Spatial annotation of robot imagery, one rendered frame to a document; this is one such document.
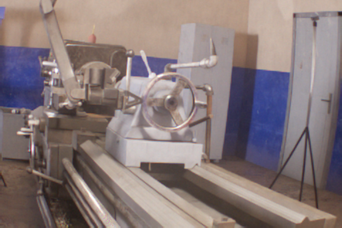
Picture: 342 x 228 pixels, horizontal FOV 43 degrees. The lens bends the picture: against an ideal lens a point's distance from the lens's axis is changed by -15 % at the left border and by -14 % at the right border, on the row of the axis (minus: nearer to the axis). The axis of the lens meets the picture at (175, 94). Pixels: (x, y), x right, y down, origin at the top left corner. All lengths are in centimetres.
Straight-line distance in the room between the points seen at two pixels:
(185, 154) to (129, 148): 23
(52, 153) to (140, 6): 471
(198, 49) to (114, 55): 338
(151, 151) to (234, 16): 566
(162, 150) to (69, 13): 486
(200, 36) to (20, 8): 257
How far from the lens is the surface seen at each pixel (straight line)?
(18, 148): 526
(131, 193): 149
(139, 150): 186
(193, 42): 653
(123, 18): 676
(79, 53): 326
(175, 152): 191
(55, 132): 238
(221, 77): 670
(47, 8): 180
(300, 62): 613
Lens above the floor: 121
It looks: 3 degrees down
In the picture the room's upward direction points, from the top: 6 degrees clockwise
